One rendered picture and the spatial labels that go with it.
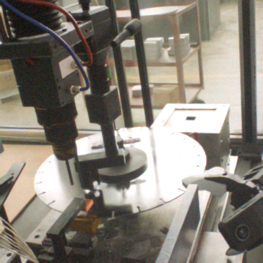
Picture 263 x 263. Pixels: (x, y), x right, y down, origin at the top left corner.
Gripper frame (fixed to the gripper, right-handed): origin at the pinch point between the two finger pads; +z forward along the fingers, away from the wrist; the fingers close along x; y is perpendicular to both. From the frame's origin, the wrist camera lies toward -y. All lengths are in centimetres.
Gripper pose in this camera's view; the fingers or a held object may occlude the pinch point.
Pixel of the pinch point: (201, 220)
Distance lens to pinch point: 71.5
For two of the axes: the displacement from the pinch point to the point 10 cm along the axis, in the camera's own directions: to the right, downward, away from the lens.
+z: -5.8, 3.4, 7.4
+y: 6.3, -3.8, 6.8
